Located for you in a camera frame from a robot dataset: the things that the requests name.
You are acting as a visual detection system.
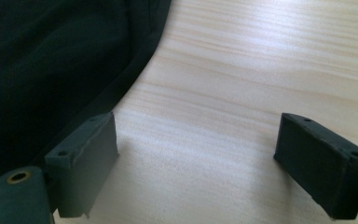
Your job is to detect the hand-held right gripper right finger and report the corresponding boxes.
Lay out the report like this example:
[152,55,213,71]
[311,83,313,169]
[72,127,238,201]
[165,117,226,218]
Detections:
[273,112,358,220]

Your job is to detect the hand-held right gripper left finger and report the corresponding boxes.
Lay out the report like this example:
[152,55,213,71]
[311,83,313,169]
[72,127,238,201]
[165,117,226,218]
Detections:
[44,111,119,218]

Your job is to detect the black pants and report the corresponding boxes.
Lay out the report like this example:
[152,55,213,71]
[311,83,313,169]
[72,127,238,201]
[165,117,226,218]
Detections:
[0,0,172,208]

